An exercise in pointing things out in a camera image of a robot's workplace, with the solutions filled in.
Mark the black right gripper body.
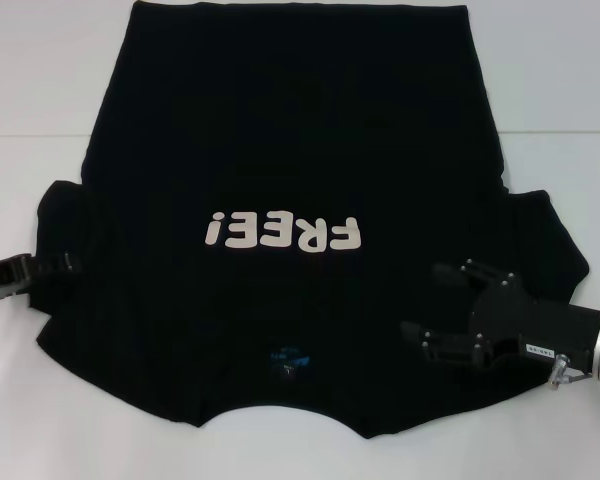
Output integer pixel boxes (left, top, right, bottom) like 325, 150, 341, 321
467, 273, 600, 375

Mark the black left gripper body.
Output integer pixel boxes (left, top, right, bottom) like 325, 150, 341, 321
0, 253, 32, 297

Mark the black shirt with FREE print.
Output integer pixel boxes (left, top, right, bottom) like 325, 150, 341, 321
33, 2, 592, 441

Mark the right wrist cable with connector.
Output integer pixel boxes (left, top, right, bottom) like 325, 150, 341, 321
547, 352, 595, 390

